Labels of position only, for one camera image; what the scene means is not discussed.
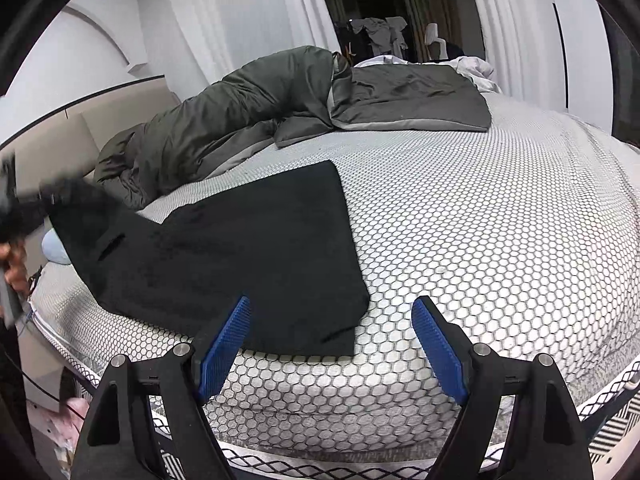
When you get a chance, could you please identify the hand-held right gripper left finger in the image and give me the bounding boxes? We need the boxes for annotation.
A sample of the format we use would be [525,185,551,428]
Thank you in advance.
[72,295,253,480]

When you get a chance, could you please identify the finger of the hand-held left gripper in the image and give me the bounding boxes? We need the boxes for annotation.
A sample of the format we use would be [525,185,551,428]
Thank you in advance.
[37,177,93,211]

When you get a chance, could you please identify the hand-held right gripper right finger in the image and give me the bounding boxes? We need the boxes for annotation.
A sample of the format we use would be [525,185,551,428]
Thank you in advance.
[410,295,596,480]

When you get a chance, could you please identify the black pants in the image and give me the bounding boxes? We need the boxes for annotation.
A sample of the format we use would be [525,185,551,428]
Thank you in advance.
[47,160,372,358]

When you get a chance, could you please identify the person's left hand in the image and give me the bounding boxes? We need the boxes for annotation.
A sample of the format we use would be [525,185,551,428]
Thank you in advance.
[0,242,28,293]

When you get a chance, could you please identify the light blue pillow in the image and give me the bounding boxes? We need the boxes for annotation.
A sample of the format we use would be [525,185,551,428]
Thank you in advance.
[41,229,73,266]

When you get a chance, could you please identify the beige padded headboard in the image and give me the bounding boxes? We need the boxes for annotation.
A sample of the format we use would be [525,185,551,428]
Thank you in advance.
[0,76,182,291]

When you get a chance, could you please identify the bed with honeycomb sheet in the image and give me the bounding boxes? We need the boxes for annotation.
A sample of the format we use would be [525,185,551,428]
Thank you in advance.
[20,92,640,480]

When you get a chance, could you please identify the pink cloth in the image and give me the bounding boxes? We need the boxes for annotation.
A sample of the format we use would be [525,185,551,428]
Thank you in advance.
[30,395,93,461]

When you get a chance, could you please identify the geometric patterned blanket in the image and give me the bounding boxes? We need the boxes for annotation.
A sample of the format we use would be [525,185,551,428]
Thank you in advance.
[30,305,640,480]

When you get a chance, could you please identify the white curtain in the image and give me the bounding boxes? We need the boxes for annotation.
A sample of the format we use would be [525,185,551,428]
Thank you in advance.
[460,0,558,111]
[160,0,353,96]

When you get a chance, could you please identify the olive green puffer jacket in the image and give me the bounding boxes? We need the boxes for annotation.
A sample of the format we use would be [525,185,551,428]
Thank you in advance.
[94,46,492,211]

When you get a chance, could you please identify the white striped bedding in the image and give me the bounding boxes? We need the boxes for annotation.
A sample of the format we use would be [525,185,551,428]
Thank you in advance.
[355,55,503,95]

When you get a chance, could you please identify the white chair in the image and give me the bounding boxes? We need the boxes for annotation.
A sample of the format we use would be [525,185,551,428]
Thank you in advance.
[424,23,448,63]

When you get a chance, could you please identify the white cabinet door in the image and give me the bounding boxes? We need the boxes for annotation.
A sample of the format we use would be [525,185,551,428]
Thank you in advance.
[547,0,616,136]

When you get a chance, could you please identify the grey hanging clothes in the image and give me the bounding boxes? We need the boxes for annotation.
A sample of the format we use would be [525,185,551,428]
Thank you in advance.
[350,16,410,58]

